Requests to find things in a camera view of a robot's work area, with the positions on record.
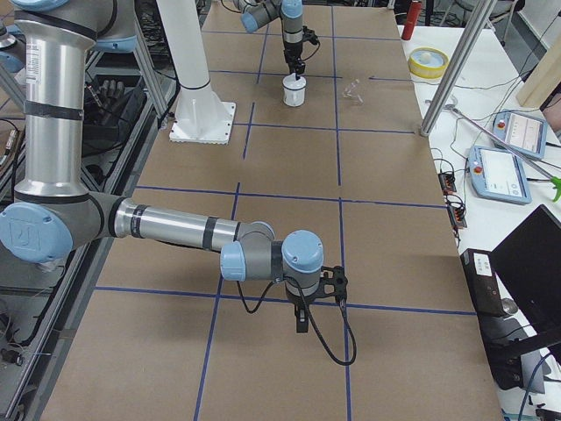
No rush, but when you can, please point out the clear plastic funnel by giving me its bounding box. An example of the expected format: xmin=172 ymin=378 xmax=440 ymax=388
xmin=342 ymin=79 xmax=364 ymax=105

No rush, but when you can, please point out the white round cup lid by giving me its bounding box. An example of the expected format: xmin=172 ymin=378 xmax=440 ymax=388
xmin=282 ymin=74 xmax=306 ymax=91

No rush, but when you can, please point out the white enamel mug blue rim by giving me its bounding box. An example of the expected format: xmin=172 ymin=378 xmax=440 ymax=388
xmin=283 ymin=87 xmax=306 ymax=107

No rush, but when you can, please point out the yellow tape roll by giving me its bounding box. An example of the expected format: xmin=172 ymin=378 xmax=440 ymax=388
xmin=408 ymin=47 xmax=449 ymax=80

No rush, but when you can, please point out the red cylinder bottle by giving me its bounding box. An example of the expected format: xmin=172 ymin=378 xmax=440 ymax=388
xmin=401 ymin=0 xmax=423 ymax=40

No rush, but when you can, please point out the black box on table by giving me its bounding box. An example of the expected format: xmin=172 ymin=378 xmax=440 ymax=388
xmin=460 ymin=248 xmax=506 ymax=318

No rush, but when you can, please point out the orange black connector board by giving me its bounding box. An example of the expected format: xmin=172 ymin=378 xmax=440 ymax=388
xmin=438 ymin=171 xmax=457 ymax=195

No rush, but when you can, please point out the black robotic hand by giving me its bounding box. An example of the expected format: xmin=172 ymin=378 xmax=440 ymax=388
xmin=84 ymin=79 xmax=130 ymax=117

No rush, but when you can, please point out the near blue teach pendant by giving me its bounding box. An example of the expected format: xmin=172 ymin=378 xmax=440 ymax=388
xmin=467 ymin=146 xmax=532 ymax=204

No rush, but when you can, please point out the blue teach pendant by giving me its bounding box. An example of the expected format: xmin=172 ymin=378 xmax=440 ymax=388
xmin=493 ymin=110 xmax=548 ymax=160
xmin=467 ymin=146 xmax=532 ymax=204

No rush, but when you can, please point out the black laptop computer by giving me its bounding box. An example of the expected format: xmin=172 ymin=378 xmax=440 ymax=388
xmin=491 ymin=204 xmax=560 ymax=330

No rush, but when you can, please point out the far blue teach pendant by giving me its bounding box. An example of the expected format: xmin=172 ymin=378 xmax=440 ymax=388
xmin=493 ymin=110 xmax=548 ymax=160

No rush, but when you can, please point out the wooden board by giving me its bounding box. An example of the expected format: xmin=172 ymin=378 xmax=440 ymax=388
xmin=516 ymin=38 xmax=561 ymax=108

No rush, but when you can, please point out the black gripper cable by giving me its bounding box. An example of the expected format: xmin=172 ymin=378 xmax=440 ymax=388
xmin=235 ymin=275 xmax=358 ymax=367

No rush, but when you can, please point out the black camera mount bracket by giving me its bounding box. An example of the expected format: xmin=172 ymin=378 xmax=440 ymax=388
xmin=316 ymin=266 xmax=348 ymax=304

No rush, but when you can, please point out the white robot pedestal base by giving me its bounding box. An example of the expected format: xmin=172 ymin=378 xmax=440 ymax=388
xmin=157 ymin=0 xmax=236 ymax=145

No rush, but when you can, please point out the aluminium frame post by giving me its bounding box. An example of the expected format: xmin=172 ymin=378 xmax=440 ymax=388
xmin=420 ymin=0 xmax=497 ymax=137

